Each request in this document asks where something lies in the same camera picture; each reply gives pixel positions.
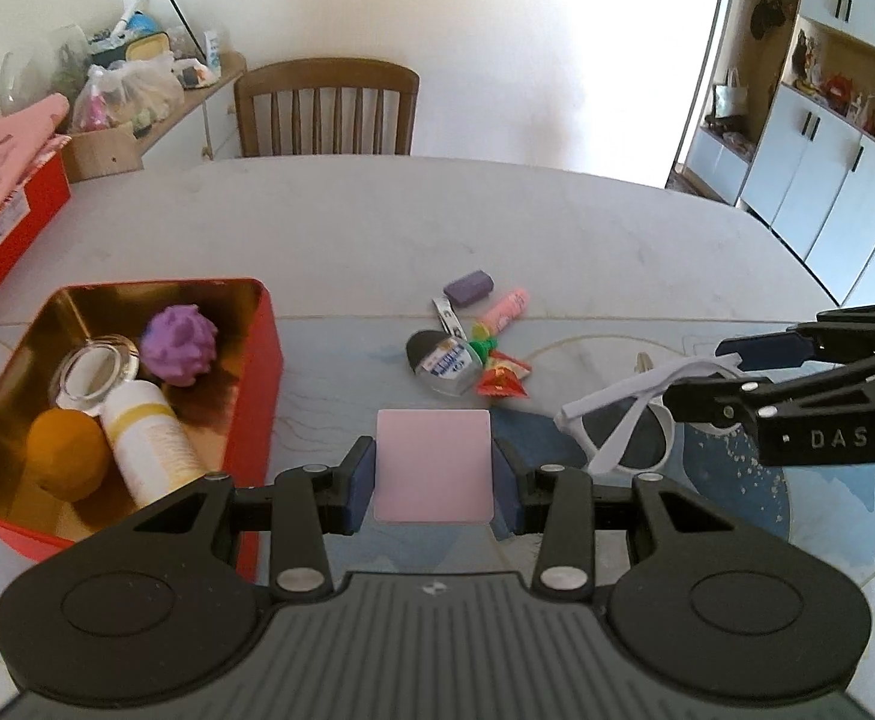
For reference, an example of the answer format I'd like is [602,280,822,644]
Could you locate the silver nail clipper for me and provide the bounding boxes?
[433,298,469,341]

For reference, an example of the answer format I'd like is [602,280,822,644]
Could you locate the white sunglasses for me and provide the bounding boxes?
[555,353,744,478]

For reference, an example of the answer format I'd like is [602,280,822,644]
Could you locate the wooden side shelf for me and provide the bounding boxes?
[140,52,247,172]

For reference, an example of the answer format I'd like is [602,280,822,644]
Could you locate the red box with papers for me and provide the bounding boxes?
[0,151,71,286]

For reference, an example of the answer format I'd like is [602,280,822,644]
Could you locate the brown wooden chair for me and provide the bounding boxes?
[234,57,421,158]

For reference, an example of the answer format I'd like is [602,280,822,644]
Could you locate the purple eraser block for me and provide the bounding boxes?
[442,270,495,307]

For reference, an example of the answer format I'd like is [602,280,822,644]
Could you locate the orange fruit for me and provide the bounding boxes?
[26,408,112,502]

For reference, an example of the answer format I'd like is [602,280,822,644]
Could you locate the pink sticky note pad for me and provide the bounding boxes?
[373,410,495,525]

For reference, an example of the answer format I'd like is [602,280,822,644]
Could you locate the white wall cabinet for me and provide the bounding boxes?
[675,0,875,305]

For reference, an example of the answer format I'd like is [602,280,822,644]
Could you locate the purple spiky ball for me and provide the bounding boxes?
[140,304,218,387]

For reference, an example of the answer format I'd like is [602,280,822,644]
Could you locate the white bottle yellow band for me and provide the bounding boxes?
[101,380,206,509]

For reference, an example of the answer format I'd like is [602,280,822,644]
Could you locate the red snack packet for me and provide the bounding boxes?
[475,351,532,398]

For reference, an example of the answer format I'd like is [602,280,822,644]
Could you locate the red gold-lined tin box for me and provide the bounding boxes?
[0,278,283,561]

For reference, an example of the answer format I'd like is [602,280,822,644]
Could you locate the pink yellow highlighter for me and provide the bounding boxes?
[472,288,529,340]

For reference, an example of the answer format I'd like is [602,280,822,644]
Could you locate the cardboard box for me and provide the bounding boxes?
[62,124,143,184]

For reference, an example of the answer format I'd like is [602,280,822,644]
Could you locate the clear plastic bag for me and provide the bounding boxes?
[70,52,184,135]

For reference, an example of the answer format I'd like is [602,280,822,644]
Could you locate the clear glass bowl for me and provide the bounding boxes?
[0,25,91,115]

